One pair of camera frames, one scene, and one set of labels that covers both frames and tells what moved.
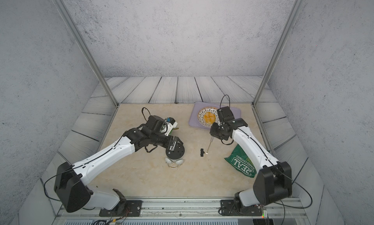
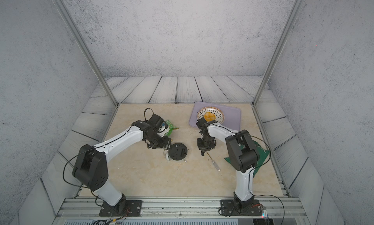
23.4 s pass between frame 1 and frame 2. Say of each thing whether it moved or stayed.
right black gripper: moved
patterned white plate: stayed
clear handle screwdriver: moved
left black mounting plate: stayed
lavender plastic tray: stayed
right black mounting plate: stayed
